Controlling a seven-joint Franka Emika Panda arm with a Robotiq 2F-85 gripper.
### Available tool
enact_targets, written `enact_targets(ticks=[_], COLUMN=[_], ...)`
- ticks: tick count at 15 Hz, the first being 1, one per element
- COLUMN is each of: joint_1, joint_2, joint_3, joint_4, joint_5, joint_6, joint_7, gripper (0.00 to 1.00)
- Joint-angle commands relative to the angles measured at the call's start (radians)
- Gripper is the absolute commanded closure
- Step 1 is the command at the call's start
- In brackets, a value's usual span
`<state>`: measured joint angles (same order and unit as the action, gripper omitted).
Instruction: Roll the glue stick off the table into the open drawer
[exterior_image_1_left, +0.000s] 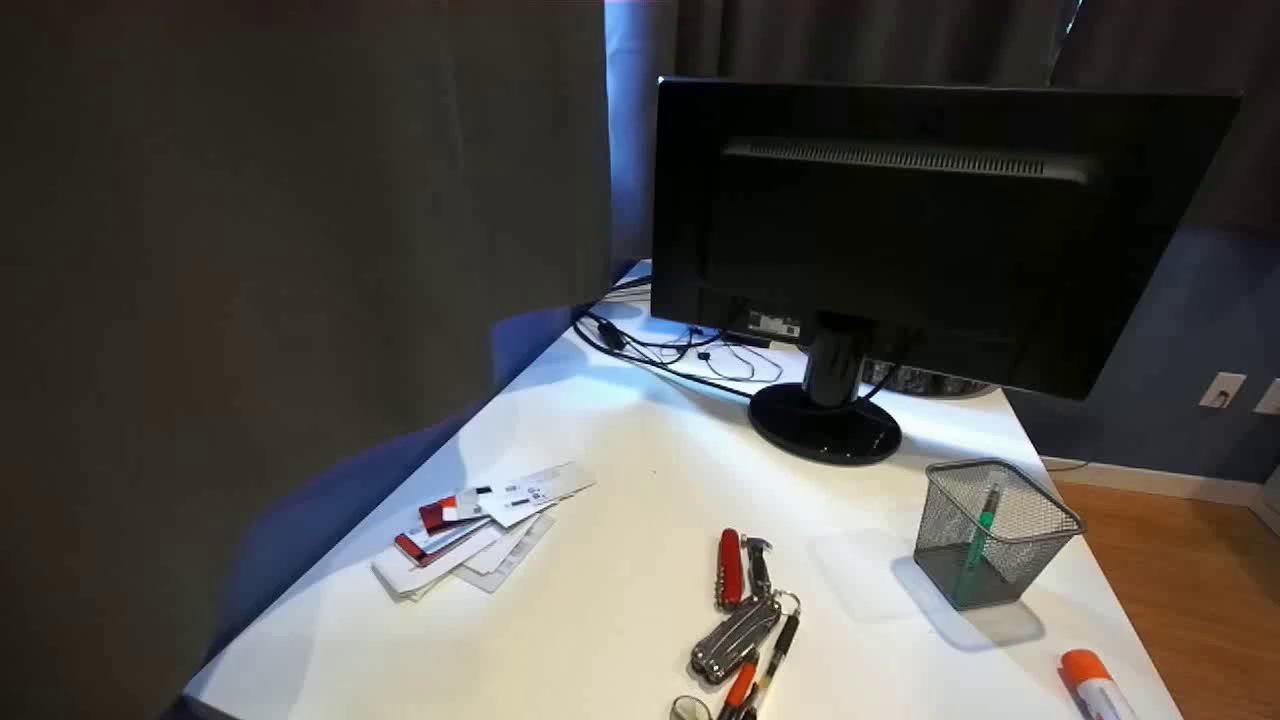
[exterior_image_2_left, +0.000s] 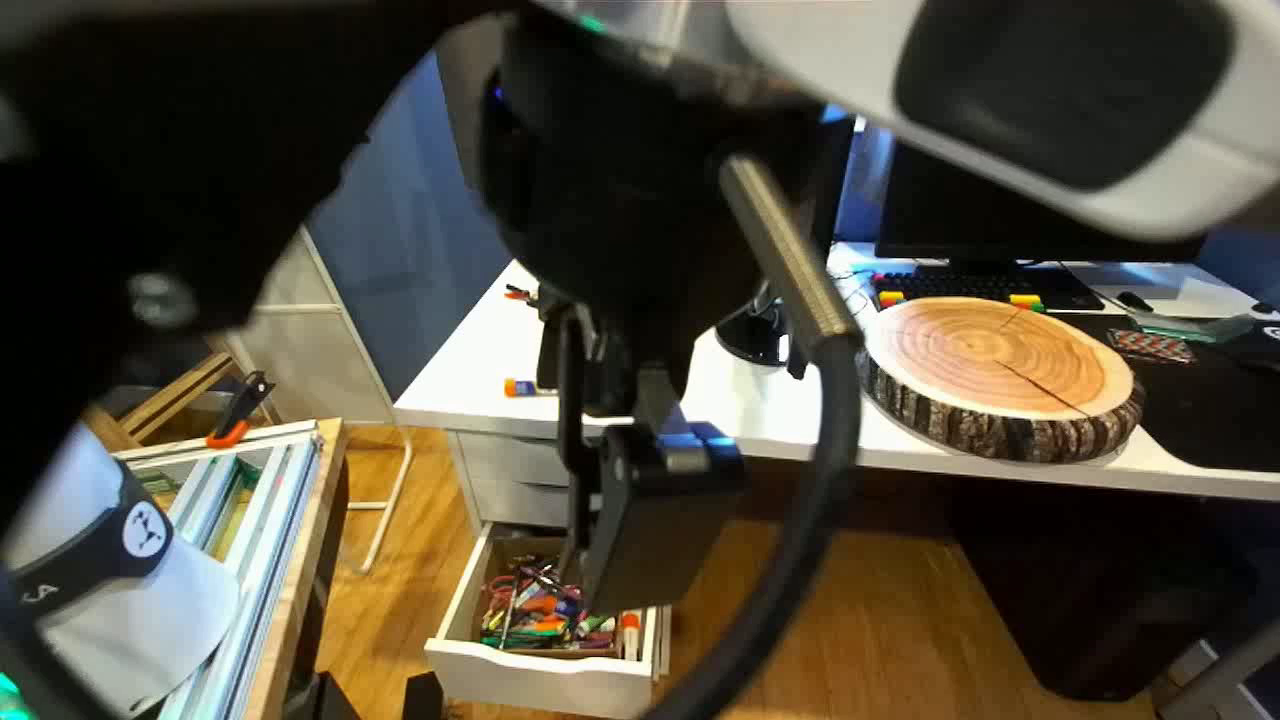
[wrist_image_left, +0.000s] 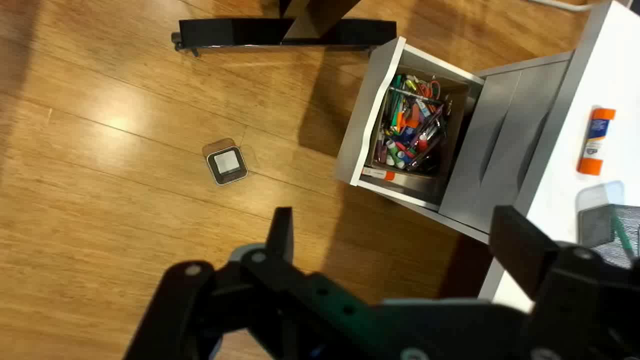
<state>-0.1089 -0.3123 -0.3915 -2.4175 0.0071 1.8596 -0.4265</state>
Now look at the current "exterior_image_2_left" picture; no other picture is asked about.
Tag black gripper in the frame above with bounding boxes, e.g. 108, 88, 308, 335
531, 285, 748, 616

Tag grey white robot base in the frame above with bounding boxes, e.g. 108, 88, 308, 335
0, 418, 250, 717

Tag white drawer cabinet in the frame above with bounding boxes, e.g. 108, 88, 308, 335
449, 429, 684, 535

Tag open white drawer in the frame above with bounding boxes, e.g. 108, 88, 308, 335
420, 520, 675, 720

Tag pile of colourful small items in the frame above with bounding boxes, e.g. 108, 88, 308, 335
478, 553, 647, 661

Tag black monitor on round stand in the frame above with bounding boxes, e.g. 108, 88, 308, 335
711, 113, 866, 383

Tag white tubular leg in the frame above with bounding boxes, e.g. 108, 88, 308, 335
339, 432, 415, 579

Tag wooden tray of glass panes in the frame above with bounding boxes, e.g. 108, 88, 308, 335
112, 416, 352, 720

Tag orange black spring clamp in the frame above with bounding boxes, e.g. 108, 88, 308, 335
205, 373, 278, 452

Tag round wood slice board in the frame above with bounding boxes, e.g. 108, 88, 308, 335
862, 292, 1150, 469

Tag black keyboard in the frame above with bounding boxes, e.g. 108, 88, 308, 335
871, 260, 1109, 311

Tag wooden ladder shelf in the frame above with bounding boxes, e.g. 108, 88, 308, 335
77, 348, 255, 452

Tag wide black monitor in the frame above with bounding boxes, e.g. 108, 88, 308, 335
871, 125, 1213, 268

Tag large black case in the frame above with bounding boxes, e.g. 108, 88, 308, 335
953, 496, 1266, 703

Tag light blue paper sheet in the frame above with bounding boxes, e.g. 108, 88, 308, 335
1064, 257, 1255, 322

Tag grey metal leg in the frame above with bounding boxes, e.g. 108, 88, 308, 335
1158, 616, 1280, 720

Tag thick black cable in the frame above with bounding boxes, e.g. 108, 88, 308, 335
637, 154, 871, 720

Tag white metal frame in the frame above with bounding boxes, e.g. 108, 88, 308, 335
231, 225, 399, 432

